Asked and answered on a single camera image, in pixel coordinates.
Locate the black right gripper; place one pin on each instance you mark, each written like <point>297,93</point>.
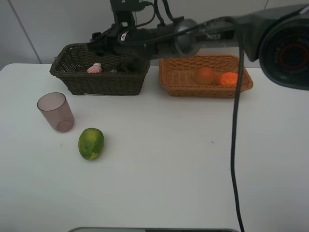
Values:
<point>124,41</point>

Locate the black pump bottle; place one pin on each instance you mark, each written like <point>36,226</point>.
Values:
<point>126,67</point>

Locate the pink lotion bottle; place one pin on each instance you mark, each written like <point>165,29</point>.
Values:
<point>95,68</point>

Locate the red orange peach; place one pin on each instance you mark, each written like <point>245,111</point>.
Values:
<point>205,76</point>

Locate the orange tangerine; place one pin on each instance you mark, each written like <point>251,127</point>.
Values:
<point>228,79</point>

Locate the translucent purple plastic cup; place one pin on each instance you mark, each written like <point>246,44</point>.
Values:
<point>56,110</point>

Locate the green mango fruit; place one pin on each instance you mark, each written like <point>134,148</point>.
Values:
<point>91,143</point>

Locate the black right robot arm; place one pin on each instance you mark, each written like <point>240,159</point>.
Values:
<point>276,37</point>

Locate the dark brown wicker basket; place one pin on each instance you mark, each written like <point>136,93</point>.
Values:
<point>71,64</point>

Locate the orange wicker basket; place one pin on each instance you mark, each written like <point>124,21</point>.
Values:
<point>178,75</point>

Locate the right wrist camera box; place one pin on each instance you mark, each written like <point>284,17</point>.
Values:
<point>123,11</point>

